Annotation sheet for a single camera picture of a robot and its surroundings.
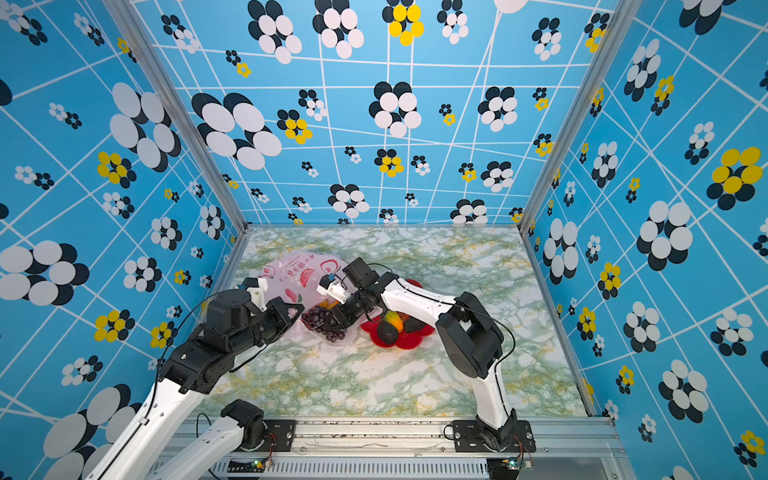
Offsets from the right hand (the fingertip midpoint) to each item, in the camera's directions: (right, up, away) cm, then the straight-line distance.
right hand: (331, 324), depth 84 cm
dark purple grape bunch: (-2, +2, -4) cm, 5 cm away
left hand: (-3, +8, -13) cm, 16 cm away
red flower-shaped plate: (+21, -6, +3) cm, 22 cm away
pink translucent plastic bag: (-12, +12, +5) cm, 18 cm away
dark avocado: (+23, -1, +5) cm, 24 cm away
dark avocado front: (+16, -3, +1) cm, 16 cm away
